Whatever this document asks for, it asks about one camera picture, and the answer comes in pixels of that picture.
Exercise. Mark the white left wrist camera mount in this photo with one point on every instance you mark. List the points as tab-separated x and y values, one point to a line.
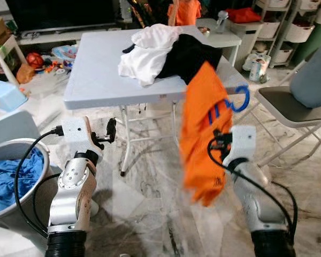
75	134

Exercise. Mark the white folding table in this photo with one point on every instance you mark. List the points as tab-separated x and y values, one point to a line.
107	75

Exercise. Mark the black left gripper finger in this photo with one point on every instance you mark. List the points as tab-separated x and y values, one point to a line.
112	129

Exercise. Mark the blue towel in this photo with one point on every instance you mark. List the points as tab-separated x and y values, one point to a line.
10	182

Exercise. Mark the grey laundry basket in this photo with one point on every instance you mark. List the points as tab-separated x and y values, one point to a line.
16	143

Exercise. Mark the red folded cloth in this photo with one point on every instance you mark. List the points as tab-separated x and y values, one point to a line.
243	15

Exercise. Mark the red ball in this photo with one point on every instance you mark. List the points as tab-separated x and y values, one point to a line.
35	60

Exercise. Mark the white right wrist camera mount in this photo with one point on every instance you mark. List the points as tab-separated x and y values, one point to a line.
243	142

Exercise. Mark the metal bowl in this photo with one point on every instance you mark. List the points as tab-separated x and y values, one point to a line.
204	31

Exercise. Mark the light blue plastic box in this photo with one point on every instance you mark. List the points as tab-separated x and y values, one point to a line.
5	96

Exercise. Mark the printed plastic bag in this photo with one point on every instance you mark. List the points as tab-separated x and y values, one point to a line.
259	68

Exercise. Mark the light grey plastic lid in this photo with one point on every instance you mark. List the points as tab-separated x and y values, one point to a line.
5	126

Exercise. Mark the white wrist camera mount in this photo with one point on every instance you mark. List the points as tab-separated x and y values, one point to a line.
75	134
243	142

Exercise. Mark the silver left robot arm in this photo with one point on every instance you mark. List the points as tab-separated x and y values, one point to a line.
69	193

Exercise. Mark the white drawer cabinet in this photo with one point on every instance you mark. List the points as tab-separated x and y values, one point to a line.
246	43

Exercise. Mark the white shelf with bins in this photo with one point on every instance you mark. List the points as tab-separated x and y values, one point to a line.
289	27

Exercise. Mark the grey folding chair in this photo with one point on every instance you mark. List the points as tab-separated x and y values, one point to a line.
289	104

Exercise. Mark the white side desk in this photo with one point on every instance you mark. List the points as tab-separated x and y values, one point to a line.
219	37

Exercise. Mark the black television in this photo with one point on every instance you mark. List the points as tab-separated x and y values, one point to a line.
59	13

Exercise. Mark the orange T-shirt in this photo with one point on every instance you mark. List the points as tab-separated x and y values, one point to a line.
200	139

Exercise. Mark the blue plastic hanger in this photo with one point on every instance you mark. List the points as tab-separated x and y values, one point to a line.
246	99

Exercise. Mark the clear bottle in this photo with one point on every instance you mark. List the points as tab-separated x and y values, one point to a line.
222	21

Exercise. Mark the white garment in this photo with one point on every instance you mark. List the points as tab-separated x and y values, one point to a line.
147	53

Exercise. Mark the small white toy table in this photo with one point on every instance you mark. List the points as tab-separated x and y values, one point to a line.
5	53

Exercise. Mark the child in orange shirt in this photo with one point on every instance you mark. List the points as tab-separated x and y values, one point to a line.
184	12

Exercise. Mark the black garment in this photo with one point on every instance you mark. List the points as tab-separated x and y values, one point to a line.
190	56

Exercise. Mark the white television bench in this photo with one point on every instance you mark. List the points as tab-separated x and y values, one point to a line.
69	36

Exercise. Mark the light blue cushion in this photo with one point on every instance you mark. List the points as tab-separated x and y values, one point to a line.
315	80

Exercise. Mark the green bin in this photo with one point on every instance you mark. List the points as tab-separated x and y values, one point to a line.
309	33

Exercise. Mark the blue patterned basin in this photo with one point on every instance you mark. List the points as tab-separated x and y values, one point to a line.
64	52

